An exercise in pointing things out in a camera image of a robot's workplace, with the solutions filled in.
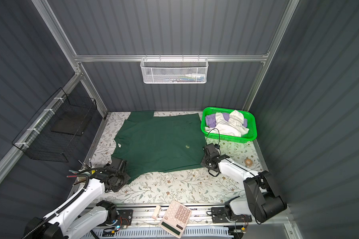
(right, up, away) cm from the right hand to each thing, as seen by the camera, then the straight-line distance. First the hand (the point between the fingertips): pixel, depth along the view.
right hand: (207, 162), depth 91 cm
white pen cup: (-67, -6, -15) cm, 69 cm away
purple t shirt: (+5, +27, +16) cm, 31 cm away
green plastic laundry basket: (+31, +16, +8) cm, 35 cm away
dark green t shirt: (-38, +10, +13) cm, 42 cm away
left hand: (-47, -8, -7) cm, 48 cm away
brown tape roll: (+26, -1, +2) cm, 27 cm away
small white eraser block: (-29, -21, -17) cm, 39 cm away
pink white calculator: (-19, -23, -19) cm, 35 cm away
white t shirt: (+20, +22, +11) cm, 32 cm away
